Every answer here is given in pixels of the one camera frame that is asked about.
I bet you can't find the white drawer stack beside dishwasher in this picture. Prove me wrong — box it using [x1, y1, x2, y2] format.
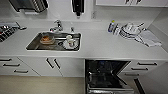
[119, 59, 168, 94]

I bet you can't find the white two-door base cabinet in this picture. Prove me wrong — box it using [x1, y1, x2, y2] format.
[18, 56, 86, 78]

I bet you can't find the small blue bottle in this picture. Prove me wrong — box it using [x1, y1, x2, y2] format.
[107, 20, 117, 34]

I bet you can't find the chrome faucet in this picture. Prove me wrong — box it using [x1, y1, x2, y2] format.
[49, 19, 64, 33]

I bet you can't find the small white container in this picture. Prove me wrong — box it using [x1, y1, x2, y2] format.
[113, 23, 121, 36]

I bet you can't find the orange bowl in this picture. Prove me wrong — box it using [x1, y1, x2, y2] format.
[39, 34, 56, 46]

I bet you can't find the stack of white plates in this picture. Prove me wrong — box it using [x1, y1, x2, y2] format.
[119, 21, 146, 40]

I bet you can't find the stainless steel sink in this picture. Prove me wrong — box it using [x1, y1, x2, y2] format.
[25, 30, 83, 52]

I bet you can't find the black paper towel dispenser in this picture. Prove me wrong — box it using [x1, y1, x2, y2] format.
[8, 0, 50, 14]

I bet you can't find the white drawer stack beside microwave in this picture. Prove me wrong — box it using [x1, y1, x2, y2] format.
[0, 55, 41, 77]

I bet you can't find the dish drying rack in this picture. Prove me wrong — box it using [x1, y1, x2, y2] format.
[0, 22, 28, 43]

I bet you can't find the white wall outlet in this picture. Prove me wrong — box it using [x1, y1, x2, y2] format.
[91, 11, 97, 19]

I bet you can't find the black wall soap dispenser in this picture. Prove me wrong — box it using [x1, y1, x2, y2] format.
[70, 0, 85, 17]

